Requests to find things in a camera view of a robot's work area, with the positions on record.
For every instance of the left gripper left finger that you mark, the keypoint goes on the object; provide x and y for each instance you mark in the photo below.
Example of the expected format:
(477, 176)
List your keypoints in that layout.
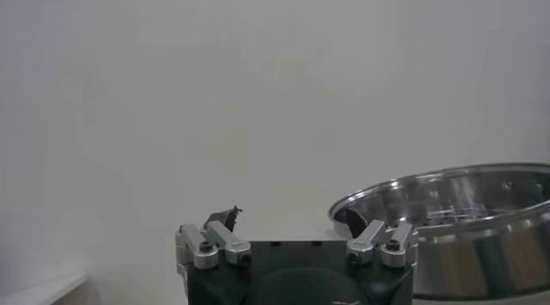
(227, 246)

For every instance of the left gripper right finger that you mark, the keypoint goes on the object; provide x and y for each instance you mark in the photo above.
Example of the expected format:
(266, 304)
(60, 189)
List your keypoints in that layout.
(369, 242)

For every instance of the stainless steel steamer basket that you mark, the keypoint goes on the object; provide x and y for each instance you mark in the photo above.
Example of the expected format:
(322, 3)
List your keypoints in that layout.
(472, 255)

